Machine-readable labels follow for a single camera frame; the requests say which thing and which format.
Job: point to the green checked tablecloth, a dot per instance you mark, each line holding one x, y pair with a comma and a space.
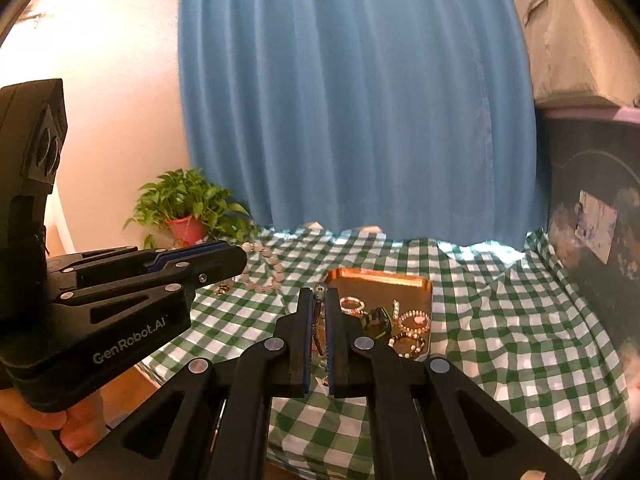
500, 310

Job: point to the person's left hand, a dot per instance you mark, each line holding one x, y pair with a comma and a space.
85, 425

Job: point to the pale sticker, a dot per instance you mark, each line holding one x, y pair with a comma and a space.
597, 225

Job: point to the orange metal tray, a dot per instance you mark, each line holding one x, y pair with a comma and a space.
380, 285

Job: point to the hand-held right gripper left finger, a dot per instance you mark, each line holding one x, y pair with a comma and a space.
306, 350

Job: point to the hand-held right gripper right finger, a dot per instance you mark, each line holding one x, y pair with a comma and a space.
330, 355

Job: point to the small gold trinket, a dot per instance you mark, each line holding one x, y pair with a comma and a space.
222, 289

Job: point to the beige storage box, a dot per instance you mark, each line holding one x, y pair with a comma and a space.
575, 35

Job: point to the dark cabinet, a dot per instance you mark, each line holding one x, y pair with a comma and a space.
590, 160

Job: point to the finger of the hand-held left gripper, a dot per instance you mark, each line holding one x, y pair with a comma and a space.
100, 262
215, 265

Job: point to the green potted plant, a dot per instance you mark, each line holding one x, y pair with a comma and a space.
187, 230

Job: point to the blue curtain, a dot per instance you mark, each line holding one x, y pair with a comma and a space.
350, 85

